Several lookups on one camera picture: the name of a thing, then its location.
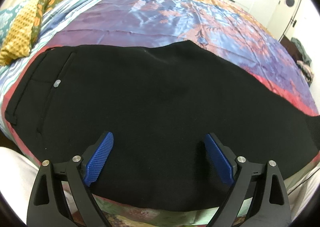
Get black pants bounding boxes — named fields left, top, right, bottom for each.
left=4, top=41, right=319, bottom=212

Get white trousers leg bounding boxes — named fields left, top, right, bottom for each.
left=0, top=147, right=38, bottom=223

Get pile of clothes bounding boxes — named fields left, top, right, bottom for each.
left=291, top=37, right=314, bottom=86

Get dark wooden side table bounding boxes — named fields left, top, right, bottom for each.
left=280, top=35, right=303, bottom=63

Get yellow dotted pillow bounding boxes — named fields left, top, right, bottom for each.
left=1, top=1, right=37, bottom=66

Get white door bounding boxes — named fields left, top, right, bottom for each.
left=267, top=0, right=302, bottom=41

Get teal floral pillow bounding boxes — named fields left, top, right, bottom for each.
left=0, top=3, right=25, bottom=44

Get blue striped bed sheet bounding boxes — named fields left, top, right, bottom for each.
left=0, top=0, right=153, bottom=103

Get colourful striped bedspread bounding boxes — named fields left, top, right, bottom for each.
left=0, top=0, right=320, bottom=227

